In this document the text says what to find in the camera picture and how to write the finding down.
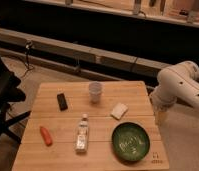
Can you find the green ceramic bowl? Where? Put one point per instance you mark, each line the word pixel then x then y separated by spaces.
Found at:
pixel 130 142

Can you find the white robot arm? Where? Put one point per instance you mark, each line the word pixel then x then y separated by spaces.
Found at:
pixel 175 81

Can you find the translucent plastic cup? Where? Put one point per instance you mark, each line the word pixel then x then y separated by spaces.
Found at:
pixel 95 91

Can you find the white sponge block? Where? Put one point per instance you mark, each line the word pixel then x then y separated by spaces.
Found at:
pixel 119 110

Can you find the black rectangular block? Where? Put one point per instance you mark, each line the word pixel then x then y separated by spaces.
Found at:
pixel 62 102

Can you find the clear plastic bottle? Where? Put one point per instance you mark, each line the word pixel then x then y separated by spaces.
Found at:
pixel 82 135

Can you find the orange carrot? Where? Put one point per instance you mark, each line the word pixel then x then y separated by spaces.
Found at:
pixel 46 136

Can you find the black chair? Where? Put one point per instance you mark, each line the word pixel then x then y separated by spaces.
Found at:
pixel 9 92

